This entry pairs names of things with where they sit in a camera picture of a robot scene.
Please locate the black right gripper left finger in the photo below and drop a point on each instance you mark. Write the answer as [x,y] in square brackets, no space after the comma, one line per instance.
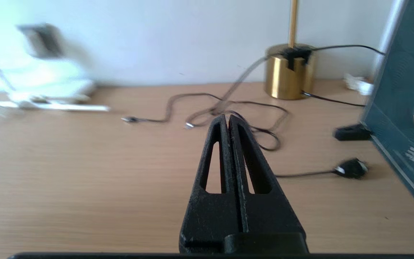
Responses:
[210,216]

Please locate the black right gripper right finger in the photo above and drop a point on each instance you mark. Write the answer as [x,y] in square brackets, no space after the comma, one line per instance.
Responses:
[271,216]

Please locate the white router with antennas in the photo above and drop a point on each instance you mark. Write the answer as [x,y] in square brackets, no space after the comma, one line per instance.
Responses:
[49,86]

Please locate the brass desk lamp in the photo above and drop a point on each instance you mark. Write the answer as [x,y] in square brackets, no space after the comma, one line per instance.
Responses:
[286,79]

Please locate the crumpled white tissue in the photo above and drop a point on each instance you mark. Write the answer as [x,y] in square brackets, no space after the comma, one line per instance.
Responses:
[359,84]

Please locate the grey wall socket plate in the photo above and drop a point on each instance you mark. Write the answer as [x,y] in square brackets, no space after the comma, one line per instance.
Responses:
[45,39]

